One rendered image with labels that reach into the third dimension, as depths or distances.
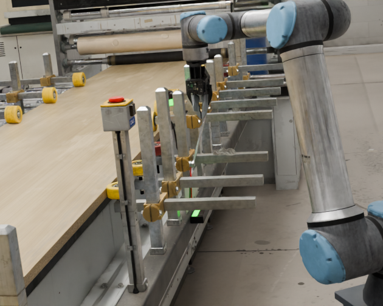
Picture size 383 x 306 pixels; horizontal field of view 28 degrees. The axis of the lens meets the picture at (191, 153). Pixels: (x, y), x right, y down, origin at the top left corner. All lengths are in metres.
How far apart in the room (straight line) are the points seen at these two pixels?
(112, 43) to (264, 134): 1.19
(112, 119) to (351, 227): 0.66
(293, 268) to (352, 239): 1.96
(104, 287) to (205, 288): 1.47
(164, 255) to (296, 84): 0.69
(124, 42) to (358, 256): 3.39
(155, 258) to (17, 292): 1.03
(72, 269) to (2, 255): 0.91
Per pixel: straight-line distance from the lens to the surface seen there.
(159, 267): 2.24
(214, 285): 3.79
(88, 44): 5.19
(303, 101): 1.98
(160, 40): 5.06
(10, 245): 1.30
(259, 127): 5.19
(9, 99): 4.03
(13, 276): 1.31
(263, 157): 2.75
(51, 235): 2.01
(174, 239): 2.44
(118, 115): 1.93
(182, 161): 2.72
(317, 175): 1.98
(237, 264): 4.01
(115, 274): 2.44
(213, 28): 2.51
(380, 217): 2.06
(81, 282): 2.28
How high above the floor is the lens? 1.56
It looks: 14 degrees down
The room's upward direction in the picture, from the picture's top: 5 degrees counter-clockwise
